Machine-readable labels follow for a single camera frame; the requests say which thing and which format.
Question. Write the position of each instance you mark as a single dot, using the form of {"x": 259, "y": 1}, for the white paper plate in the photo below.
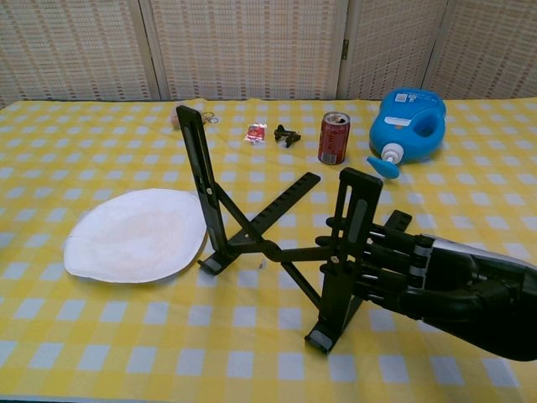
{"x": 134, "y": 235}

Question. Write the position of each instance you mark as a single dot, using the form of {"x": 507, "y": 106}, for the black small clip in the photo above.
{"x": 285, "y": 135}

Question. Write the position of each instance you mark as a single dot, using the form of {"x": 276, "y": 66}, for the woven folding screen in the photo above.
{"x": 251, "y": 50}

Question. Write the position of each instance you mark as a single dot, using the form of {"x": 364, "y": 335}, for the yellow checkered tablecloth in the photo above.
{"x": 126, "y": 336}

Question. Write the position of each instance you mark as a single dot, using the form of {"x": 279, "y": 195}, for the black folding laptop stand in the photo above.
{"x": 335, "y": 289}

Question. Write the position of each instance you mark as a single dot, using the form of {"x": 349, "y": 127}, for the blue pump detergent bottle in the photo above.
{"x": 398, "y": 134}

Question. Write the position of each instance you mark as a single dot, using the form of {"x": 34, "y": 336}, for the brass screen hinge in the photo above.
{"x": 346, "y": 48}

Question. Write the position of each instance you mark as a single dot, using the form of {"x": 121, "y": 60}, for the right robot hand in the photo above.
{"x": 461, "y": 268}

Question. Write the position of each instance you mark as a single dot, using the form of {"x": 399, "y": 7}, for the red snack packet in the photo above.
{"x": 256, "y": 133}

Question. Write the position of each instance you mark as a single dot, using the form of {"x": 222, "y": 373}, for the red soda can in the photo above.
{"x": 333, "y": 142}

